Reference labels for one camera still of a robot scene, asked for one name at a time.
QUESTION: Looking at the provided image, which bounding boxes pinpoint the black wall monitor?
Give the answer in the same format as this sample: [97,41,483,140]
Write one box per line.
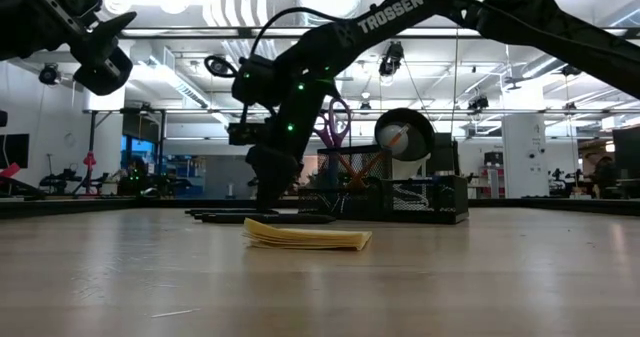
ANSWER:
[0,133,30,170]

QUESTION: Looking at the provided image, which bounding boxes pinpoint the purple scissors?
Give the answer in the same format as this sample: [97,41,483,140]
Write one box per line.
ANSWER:
[313,96,352,151]

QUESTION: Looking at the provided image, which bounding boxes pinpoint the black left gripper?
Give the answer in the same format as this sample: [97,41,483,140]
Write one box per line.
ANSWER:
[39,0,138,97]

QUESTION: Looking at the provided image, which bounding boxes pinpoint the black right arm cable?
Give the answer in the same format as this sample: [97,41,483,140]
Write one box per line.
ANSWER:
[249,6,351,58]

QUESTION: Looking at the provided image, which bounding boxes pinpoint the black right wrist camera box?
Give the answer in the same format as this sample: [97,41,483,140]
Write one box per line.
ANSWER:
[227,121,271,147]

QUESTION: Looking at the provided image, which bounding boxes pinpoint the red desk lamp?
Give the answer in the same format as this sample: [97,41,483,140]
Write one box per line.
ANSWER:
[72,150,109,196]

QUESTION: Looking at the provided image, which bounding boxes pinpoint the yellow sticky note pad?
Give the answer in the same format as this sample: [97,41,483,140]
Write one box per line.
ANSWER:
[242,217,374,252]

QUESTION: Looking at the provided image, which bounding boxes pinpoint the white pillar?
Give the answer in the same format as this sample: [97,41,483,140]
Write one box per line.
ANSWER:
[501,112,549,199]

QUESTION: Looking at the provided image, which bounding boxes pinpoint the black metal table frame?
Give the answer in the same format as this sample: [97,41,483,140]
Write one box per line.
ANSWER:
[0,195,640,219]

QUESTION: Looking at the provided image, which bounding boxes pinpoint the dark screen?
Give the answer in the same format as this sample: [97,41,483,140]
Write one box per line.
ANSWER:
[612,126,640,181]

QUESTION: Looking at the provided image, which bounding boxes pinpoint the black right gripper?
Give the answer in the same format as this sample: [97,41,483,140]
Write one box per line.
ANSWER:
[244,79,334,212]

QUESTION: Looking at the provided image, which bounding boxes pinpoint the black mesh desk organizer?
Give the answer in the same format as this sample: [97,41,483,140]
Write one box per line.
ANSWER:
[297,144,470,225]

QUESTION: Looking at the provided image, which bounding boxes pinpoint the person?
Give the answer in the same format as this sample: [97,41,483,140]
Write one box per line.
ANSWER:
[589,155,622,198]

